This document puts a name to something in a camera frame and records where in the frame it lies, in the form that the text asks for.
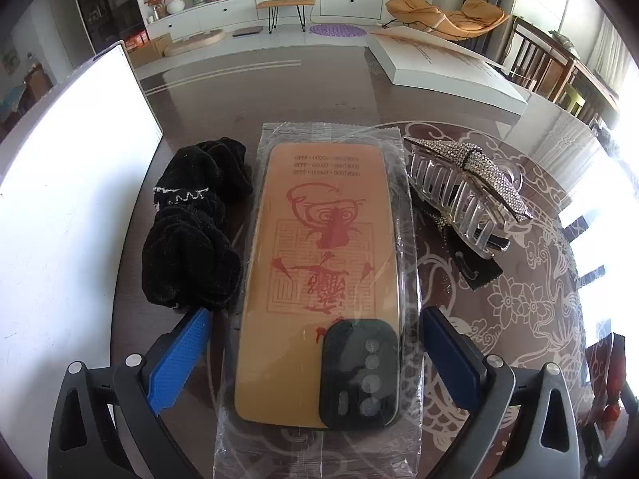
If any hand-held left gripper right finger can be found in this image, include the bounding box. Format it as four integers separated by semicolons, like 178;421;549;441
422;307;582;479

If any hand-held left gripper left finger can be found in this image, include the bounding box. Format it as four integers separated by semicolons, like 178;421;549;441
47;308;210;479

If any orange phone case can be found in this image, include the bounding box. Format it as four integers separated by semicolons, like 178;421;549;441
212;121;426;479

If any black backing card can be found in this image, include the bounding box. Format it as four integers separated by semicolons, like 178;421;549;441
446;252;504;291

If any black fuzzy sock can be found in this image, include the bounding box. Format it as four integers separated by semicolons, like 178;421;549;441
142;187;246;313

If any red plastic packet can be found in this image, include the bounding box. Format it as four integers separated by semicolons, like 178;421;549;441
583;332;633;441

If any rhinestone hair claw clip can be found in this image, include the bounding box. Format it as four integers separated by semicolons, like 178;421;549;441
403;135;535;261

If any white board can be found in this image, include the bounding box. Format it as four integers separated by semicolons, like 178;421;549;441
0;42;163;432

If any white flat box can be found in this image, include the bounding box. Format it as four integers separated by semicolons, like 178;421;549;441
368;27;529;116

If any wooden side table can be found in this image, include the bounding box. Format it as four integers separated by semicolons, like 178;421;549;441
568;59;621;127

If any wooden dining chair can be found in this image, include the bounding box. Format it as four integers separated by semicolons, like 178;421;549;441
504;16;575;103

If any cardboard box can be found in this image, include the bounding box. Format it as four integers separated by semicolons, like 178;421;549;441
124;32;173;69

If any beige round cushion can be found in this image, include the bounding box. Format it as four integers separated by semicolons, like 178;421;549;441
163;30;226;59

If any orange lounge chair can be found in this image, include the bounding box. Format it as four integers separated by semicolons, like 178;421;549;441
384;0;511;41

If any purple round mat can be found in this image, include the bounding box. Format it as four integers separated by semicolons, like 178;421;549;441
309;22;368;39

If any dark display cabinet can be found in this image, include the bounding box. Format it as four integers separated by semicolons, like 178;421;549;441
69;0;146;57

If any white television cabinet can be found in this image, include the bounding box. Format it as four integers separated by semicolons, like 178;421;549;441
144;0;385;42

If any orange top bench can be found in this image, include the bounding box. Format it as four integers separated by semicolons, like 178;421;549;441
256;0;317;34

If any framed wall picture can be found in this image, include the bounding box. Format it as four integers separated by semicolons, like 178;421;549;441
1;48;21;79

